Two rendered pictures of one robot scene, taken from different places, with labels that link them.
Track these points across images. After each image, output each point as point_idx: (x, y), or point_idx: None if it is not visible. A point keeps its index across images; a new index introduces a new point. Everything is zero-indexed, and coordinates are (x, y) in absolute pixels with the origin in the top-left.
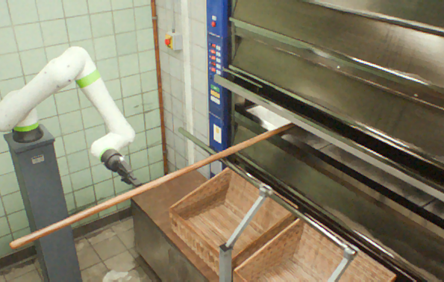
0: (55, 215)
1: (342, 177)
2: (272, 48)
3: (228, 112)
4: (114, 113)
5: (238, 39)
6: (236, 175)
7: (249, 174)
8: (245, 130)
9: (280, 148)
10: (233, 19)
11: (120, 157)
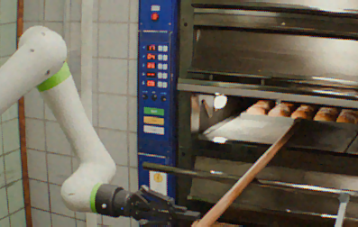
0: None
1: None
2: (268, 29)
3: (178, 144)
4: (91, 129)
5: (195, 32)
6: None
7: (233, 225)
8: (211, 164)
9: (289, 166)
10: (198, 0)
11: (143, 186)
